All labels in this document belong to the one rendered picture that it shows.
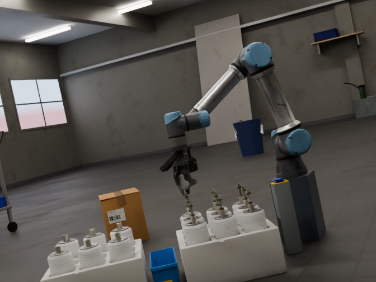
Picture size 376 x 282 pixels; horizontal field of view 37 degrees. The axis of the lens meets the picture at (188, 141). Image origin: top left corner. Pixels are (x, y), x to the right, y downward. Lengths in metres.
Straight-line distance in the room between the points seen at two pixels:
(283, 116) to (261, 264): 0.68
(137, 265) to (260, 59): 1.01
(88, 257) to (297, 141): 1.02
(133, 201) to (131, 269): 1.24
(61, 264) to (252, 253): 0.74
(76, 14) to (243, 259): 9.17
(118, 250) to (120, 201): 1.20
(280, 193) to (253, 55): 0.60
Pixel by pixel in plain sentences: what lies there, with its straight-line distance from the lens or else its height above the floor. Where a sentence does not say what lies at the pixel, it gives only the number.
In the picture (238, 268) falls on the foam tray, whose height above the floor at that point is 0.06.
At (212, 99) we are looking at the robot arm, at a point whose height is 0.73.
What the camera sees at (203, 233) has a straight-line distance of 2.24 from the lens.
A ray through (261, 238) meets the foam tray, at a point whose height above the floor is 0.15.
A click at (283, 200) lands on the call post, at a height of 0.24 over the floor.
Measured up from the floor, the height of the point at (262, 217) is 0.22.
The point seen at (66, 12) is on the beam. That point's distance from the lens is 10.79.
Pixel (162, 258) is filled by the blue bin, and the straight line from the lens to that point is 2.56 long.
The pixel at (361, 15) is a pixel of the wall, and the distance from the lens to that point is 12.69.
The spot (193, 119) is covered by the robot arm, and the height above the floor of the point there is 0.66.
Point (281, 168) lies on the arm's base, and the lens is 2.68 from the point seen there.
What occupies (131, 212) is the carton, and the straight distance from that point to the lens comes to 3.43.
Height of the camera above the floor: 0.66
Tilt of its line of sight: 2 degrees down
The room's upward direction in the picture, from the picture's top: 12 degrees counter-clockwise
